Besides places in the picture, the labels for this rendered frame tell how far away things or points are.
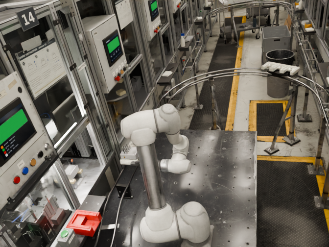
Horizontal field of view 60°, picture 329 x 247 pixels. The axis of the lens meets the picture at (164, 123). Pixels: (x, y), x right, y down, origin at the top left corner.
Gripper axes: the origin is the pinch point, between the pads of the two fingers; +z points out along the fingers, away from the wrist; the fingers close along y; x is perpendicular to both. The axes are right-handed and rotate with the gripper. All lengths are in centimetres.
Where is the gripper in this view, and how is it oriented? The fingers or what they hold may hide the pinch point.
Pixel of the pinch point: (135, 163)
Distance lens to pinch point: 214.6
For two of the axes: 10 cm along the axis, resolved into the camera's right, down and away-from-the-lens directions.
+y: -1.6, -8.3, -5.4
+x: -2.5, 5.6, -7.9
